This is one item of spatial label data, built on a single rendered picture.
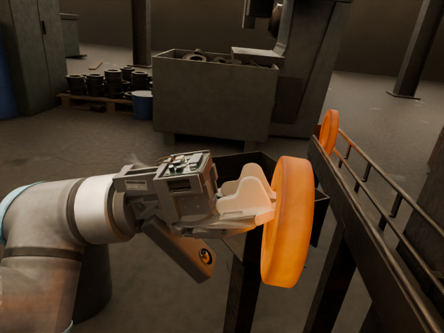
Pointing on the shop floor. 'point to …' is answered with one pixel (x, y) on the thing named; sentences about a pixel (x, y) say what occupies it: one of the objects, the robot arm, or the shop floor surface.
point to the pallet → (105, 89)
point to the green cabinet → (34, 53)
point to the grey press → (298, 58)
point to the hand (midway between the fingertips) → (286, 206)
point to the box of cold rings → (212, 96)
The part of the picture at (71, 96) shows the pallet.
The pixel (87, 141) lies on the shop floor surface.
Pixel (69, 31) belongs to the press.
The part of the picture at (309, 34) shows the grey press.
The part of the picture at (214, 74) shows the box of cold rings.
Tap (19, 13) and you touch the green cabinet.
